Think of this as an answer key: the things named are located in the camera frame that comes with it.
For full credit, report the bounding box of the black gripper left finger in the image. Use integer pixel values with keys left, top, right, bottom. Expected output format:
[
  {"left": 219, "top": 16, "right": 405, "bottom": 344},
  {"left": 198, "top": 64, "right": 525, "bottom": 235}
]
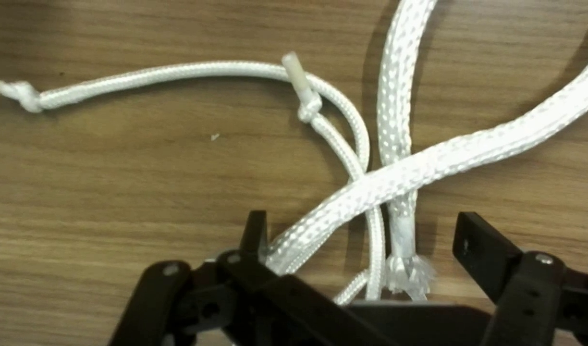
[{"left": 108, "top": 208, "right": 386, "bottom": 346}]

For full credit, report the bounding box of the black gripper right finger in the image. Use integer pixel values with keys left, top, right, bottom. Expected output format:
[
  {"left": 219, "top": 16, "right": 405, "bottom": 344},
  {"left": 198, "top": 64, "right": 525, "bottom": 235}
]
[{"left": 452, "top": 210, "right": 588, "bottom": 346}]

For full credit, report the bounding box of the thick white braided rope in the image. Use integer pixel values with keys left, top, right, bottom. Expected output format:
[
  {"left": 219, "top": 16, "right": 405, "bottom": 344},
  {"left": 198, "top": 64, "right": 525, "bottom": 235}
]
[{"left": 263, "top": 0, "right": 588, "bottom": 304}]

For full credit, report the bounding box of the thin white knotted cord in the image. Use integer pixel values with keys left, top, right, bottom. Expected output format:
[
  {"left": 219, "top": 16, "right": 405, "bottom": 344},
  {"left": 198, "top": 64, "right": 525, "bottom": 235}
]
[{"left": 0, "top": 50, "right": 390, "bottom": 308}]

